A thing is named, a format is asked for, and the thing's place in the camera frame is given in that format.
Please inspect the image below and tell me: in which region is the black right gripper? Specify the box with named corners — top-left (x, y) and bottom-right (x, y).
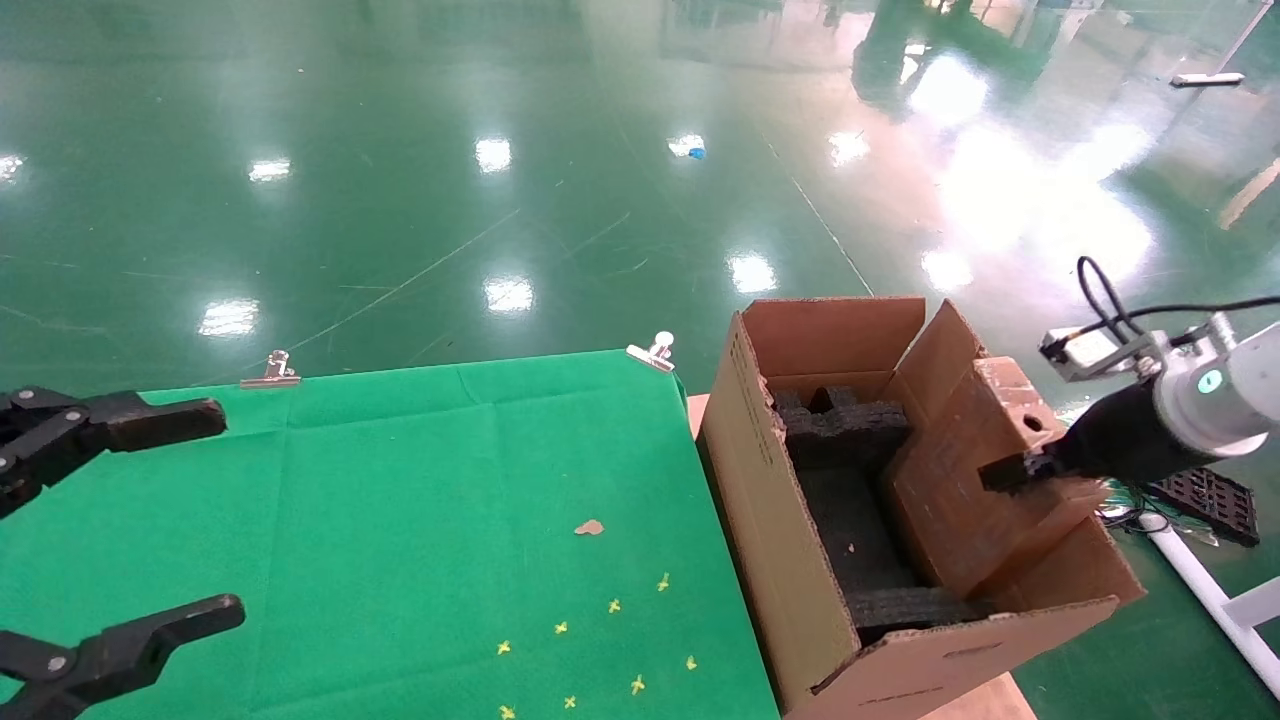
top-left (978, 383), bottom-right (1218, 496)

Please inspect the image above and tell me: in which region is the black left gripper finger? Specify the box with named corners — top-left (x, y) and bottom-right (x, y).
top-left (0, 387), bottom-right (228, 519)
top-left (0, 593), bottom-right (246, 720)

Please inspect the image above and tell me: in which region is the green tablecloth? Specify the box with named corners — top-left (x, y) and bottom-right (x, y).
top-left (0, 348), bottom-right (783, 720)

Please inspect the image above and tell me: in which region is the black camera cable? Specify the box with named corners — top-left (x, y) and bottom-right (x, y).
top-left (1076, 256), bottom-right (1280, 349)

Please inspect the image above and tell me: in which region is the worn small cardboard box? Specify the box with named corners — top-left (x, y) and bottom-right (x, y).
top-left (882, 355), bottom-right (1113, 601)

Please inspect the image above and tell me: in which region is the black foam sheet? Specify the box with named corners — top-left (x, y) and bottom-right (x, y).
top-left (795, 465), bottom-right (921, 593)

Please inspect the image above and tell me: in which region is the silver binder clip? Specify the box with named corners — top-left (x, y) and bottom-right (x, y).
top-left (626, 331), bottom-right (677, 373)
top-left (240, 350), bottom-right (303, 390)

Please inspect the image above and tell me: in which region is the thin wire bundle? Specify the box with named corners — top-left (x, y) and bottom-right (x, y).
top-left (1095, 483), bottom-right (1173, 533)

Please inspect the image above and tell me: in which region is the white metal stand frame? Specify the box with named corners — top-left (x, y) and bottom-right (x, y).
top-left (1140, 513), bottom-right (1280, 701)

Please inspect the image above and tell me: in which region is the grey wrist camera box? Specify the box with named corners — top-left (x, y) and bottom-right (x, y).
top-left (1038, 322), bottom-right (1169, 385)

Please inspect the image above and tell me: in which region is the large cardboard carton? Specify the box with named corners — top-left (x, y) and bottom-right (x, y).
top-left (700, 296), bottom-right (1148, 720)

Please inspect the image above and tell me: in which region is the black grid panel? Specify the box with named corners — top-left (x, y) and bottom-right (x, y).
top-left (1148, 467), bottom-right (1261, 549)

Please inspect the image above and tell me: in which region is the notched black foam block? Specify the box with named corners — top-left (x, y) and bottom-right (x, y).
top-left (772, 385), bottom-right (913, 473)

